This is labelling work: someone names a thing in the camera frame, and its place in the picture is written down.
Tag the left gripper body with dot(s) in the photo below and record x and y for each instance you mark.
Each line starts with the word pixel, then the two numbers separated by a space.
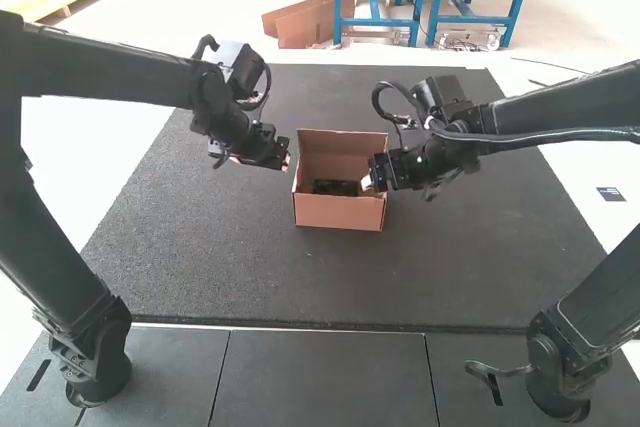
pixel 257 154

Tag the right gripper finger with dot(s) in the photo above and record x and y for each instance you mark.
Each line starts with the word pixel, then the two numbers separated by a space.
pixel 366 183

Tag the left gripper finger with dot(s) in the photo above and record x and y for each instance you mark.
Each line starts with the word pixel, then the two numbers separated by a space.
pixel 285 163
pixel 283 142

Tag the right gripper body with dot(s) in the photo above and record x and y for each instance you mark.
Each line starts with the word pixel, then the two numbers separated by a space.
pixel 387 172

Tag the cardboard box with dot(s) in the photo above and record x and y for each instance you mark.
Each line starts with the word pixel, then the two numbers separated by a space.
pixel 340 209

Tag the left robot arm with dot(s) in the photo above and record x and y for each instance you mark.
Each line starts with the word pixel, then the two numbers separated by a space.
pixel 100 72

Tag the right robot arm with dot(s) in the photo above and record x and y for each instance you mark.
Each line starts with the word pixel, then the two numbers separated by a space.
pixel 550 107

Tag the black square fan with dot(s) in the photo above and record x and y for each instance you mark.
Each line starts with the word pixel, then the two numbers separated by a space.
pixel 330 187

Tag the black mat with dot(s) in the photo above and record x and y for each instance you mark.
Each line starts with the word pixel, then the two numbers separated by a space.
pixel 200 247

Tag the flat cardboard sheet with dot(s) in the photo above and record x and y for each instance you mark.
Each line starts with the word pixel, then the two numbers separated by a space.
pixel 305 22

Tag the dark base panel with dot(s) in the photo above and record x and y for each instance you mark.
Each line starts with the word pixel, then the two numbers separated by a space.
pixel 325 377
pixel 175 377
pixel 452 402

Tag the black label card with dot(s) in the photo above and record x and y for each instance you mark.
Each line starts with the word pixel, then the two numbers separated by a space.
pixel 612 194

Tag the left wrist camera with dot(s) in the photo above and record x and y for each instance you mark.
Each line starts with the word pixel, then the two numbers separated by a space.
pixel 263 132

